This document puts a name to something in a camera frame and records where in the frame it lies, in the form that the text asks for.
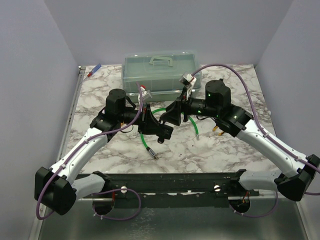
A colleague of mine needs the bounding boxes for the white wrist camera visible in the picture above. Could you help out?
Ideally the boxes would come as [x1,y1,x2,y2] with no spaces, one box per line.
[179,73,197,100]
[137,85,153,104]

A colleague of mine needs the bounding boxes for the green cable lock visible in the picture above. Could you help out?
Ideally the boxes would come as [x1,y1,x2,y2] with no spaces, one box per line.
[140,107,200,160]

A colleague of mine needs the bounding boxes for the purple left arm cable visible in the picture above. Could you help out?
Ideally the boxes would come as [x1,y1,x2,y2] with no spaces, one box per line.
[36,82,146,221]

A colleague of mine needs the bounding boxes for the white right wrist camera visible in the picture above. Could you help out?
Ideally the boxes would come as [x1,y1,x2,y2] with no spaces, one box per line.
[179,73,197,100]

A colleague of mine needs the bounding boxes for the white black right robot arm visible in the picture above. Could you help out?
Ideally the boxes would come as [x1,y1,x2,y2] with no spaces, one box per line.
[160,79,320,202]

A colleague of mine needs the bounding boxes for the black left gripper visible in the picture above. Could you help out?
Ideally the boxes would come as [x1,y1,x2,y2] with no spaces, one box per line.
[118,104,166,135]

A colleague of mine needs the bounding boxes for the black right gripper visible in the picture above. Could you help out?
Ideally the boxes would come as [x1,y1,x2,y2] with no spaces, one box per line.
[160,86,219,126]

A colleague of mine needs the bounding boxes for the translucent green plastic toolbox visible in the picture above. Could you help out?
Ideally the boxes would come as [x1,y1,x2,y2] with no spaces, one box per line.
[121,50,200,102]

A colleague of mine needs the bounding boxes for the blue red screwdriver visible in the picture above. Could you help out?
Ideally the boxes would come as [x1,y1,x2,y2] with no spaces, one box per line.
[87,63,102,78]

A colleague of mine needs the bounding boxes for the left side aluminium rail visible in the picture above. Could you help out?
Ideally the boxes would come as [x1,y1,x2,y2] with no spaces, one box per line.
[55,66,86,162]

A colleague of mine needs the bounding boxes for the black padlock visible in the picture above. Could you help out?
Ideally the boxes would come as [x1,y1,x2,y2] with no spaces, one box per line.
[156,122,174,140]

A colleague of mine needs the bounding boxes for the black head key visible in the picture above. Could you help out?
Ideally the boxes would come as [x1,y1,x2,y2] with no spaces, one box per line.
[157,137,165,144]

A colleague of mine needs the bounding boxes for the yellow handled needle-nose pliers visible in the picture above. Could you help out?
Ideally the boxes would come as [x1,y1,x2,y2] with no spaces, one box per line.
[212,125,225,136]

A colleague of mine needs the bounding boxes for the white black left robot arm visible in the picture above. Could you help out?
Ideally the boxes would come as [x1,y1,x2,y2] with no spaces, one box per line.
[34,88,173,215]

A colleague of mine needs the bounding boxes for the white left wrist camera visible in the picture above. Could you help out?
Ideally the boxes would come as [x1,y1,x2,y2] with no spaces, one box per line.
[137,85,153,104]

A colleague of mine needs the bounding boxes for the black metal base rail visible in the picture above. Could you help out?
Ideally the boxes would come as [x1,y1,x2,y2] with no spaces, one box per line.
[74,171,291,210]

